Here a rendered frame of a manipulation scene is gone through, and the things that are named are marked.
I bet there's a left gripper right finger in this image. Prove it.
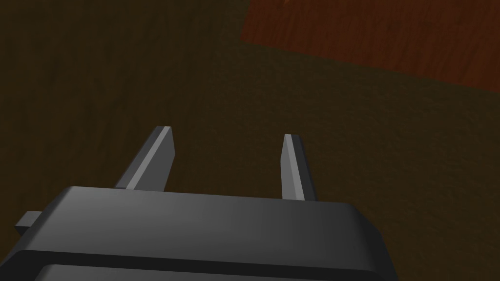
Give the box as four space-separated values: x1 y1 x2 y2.
280 134 319 202

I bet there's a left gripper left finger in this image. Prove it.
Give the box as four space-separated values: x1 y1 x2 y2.
114 125 176 192

